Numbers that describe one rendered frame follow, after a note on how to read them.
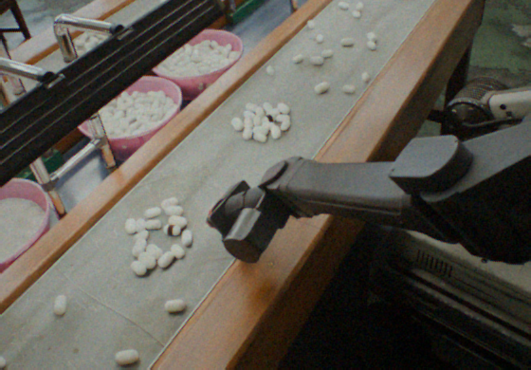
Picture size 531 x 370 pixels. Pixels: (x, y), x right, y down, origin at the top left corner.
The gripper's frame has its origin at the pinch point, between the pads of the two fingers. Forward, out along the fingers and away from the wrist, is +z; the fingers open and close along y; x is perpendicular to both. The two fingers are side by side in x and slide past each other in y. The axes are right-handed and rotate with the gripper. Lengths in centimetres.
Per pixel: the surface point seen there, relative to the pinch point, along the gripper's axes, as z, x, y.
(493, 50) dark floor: 39, 66, -224
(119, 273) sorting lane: 11.7, -3.5, 14.5
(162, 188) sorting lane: 16.8, -8.2, -6.7
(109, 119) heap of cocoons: 38, -27, -20
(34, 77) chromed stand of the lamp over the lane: -8.1, -36.0, 11.2
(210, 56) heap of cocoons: 33, -23, -56
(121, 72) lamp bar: -9.2, -29.2, -0.1
